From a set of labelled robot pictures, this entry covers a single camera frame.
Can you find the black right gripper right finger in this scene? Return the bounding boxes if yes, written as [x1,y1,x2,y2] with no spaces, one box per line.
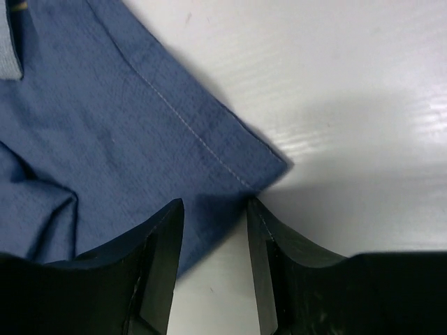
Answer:
[247,199,446,334]

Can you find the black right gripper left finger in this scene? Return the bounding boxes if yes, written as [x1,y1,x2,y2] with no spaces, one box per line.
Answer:
[1,199,184,334]

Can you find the blue cloth placemat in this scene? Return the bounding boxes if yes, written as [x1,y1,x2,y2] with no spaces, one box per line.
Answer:
[1,1,287,274]

